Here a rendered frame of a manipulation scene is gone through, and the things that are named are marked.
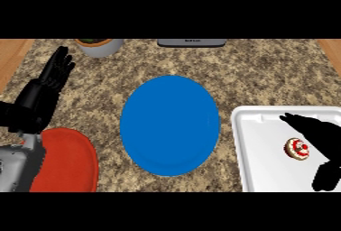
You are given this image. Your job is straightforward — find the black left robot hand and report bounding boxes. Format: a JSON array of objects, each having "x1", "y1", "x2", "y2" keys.
[{"x1": 0, "y1": 45, "x2": 77, "y2": 135}]

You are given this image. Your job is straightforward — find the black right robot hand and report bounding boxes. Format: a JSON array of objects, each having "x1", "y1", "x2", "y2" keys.
[{"x1": 280, "y1": 112, "x2": 341, "y2": 192}]

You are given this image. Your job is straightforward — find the white rectangular tray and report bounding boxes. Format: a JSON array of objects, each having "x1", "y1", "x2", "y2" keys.
[{"x1": 231, "y1": 105, "x2": 341, "y2": 193}]

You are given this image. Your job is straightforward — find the red oval plate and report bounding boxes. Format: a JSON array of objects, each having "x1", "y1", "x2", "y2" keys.
[{"x1": 21, "y1": 127, "x2": 101, "y2": 193}]

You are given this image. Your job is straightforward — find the blue oval plate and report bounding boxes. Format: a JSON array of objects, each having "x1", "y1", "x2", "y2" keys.
[{"x1": 119, "y1": 75, "x2": 222, "y2": 178}]

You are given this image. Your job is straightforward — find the grey plant pot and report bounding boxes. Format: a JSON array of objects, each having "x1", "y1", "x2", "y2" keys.
[{"x1": 74, "y1": 39, "x2": 126, "y2": 59}]

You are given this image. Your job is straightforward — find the grey flat appliance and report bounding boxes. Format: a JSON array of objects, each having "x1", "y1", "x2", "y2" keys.
[{"x1": 157, "y1": 39, "x2": 228, "y2": 49}]

